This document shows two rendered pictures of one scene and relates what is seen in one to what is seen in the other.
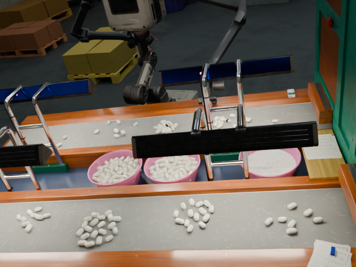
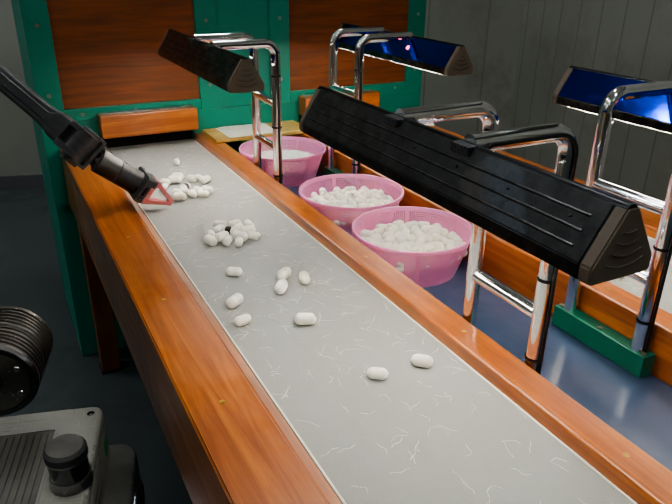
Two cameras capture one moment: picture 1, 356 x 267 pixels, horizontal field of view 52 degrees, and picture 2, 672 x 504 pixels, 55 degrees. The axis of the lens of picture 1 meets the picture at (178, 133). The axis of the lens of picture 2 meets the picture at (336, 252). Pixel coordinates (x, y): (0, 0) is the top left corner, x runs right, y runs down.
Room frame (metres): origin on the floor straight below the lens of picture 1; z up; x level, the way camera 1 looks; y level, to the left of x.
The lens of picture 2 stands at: (2.42, 1.19, 1.31)
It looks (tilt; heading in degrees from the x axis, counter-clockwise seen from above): 25 degrees down; 228
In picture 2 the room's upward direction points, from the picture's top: 1 degrees clockwise
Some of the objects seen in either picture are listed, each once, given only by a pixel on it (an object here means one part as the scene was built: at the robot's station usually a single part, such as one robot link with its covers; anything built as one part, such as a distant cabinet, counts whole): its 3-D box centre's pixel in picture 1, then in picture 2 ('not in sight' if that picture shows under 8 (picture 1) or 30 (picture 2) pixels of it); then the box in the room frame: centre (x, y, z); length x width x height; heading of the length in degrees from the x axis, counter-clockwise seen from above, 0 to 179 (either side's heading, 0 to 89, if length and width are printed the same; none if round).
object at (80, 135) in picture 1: (152, 132); (248, 252); (1.73, 0.14, 0.73); 1.81 x 0.30 x 0.02; 76
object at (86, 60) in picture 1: (108, 52); not in sight; (4.90, 0.70, 0.20); 1.16 x 0.83 x 0.40; 150
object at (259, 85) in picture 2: (224, 70); (203, 56); (1.57, -0.27, 1.08); 0.62 x 0.08 x 0.07; 76
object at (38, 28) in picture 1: (28, 38); not in sight; (6.64, 2.24, 0.20); 1.14 x 0.83 x 0.39; 57
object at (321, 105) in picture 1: (319, 101); (149, 121); (1.52, -0.71, 0.83); 0.30 x 0.06 x 0.07; 166
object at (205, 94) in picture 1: (227, 111); (237, 124); (1.49, -0.25, 0.90); 0.20 x 0.19 x 0.45; 76
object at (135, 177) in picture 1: (117, 174); (411, 247); (1.43, 0.33, 0.72); 0.27 x 0.27 x 0.10
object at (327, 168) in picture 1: (321, 152); (256, 130); (1.20, -0.58, 0.77); 0.33 x 0.15 x 0.01; 166
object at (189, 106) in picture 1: (160, 121); (151, 297); (1.93, 0.09, 0.67); 1.81 x 0.12 x 0.19; 76
